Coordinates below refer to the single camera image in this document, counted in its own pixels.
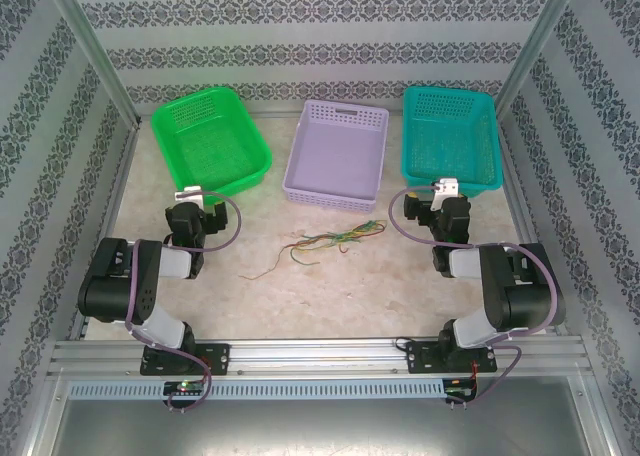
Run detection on red wire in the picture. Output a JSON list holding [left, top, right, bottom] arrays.
[[238, 235, 321, 281], [287, 229, 352, 257]]

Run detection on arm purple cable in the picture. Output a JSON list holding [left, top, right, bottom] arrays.
[[122, 188, 244, 413], [388, 185, 562, 412]]

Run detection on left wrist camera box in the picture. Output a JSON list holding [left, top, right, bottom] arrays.
[[173, 187, 206, 208]]

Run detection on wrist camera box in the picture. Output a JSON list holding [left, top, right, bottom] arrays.
[[430, 177, 460, 211], [173, 187, 206, 208]]

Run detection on slotted grey cable duct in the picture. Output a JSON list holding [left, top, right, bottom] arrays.
[[67, 379, 446, 400]]

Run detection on teal plastic basket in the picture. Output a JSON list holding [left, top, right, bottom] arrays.
[[401, 85, 505, 200]]

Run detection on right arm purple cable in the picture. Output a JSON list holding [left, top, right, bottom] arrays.
[[388, 185, 562, 412]]

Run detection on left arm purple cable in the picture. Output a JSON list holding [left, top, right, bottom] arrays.
[[122, 188, 244, 413]]

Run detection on aluminium mounting rail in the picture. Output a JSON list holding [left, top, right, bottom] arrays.
[[49, 339, 586, 377]]

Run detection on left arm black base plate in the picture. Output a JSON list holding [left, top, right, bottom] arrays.
[[139, 343, 232, 377]]

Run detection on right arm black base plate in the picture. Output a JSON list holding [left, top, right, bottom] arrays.
[[405, 339, 497, 375]]

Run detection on aluminium frame post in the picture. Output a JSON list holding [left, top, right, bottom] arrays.
[[497, 0, 584, 108], [47, 0, 141, 125]]

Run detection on green wire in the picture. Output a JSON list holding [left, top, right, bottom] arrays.
[[288, 244, 322, 268], [319, 221, 387, 243]]

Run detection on yellow wire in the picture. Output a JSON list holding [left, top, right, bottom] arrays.
[[298, 231, 362, 251]]

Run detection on aluminium side rail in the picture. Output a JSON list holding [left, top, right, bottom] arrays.
[[67, 118, 144, 342], [499, 120, 571, 337]]

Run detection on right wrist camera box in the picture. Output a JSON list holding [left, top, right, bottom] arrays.
[[430, 177, 460, 211]]

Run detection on lavender plastic basket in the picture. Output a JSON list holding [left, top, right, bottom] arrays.
[[282, 99, 391, 213]]

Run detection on green plastic basket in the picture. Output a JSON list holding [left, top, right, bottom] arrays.
[[150, 85, 274, 200]]

